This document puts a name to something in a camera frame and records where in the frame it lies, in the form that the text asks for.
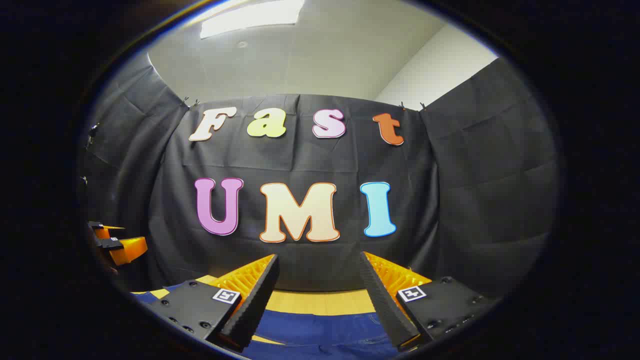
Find ceiling light panel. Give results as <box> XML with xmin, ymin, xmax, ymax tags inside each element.
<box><xmin>200</xmin><ymin>0</ymin><xmax>306</xmax><ymax>40</ymax></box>

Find black backdrop cloth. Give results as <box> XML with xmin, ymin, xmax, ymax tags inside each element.
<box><xmin>80</xmin><ymin>52</ymin><xmax>561</xmax><ymax>301</ymax></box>

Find blue jeans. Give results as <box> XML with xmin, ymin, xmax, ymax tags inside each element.
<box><xmin>132</xmin><ymin>282</ymin><xmax>401</xmax><ymax>360</ymax></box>

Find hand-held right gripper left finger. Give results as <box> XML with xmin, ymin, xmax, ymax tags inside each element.
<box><xmin>145</xmin><ymin>253</ymin><xmax>281</xmax><ymax>353</ymax></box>

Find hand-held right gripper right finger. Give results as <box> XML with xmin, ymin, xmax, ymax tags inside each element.
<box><xmin>359</xmin><ymin>251</ymin><xmax>501</xmax><ymax>351</ymax></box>

